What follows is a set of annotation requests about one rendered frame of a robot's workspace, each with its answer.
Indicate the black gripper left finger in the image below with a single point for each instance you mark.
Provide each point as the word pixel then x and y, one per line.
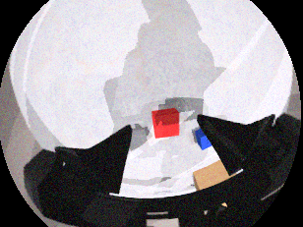
pixel 105 161

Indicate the red block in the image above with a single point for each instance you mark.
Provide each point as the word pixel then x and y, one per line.
pixel 166 123

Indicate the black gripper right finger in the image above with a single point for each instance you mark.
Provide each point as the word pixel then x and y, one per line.
pixel 232 140

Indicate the blue block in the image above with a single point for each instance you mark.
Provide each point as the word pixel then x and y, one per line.
pixel 202 140

